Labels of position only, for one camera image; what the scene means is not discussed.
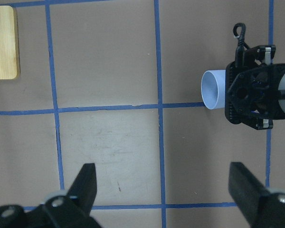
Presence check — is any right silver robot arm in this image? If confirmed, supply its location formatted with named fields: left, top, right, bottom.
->
left=225, top=45, right=285, bottom=130

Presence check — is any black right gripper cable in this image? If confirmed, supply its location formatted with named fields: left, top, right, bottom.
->
left=232, top=22, right=251, bottom=67

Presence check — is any light blue plastic cup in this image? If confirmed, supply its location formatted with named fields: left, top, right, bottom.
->
left=200, top=70, right=226, bottom=110

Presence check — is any wooden mug tree stand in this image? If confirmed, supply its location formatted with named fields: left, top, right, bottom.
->
left=0, top=6, right=20, bottom=80

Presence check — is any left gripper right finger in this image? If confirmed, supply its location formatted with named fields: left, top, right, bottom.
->
left=228, top=162, right=285, bottom=228

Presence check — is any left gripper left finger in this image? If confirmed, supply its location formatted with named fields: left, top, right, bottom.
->
left=0, top=163, right=101, bottom=228

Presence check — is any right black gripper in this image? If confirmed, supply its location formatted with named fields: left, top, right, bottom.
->
left=225, top=45, right=285, bottom=130

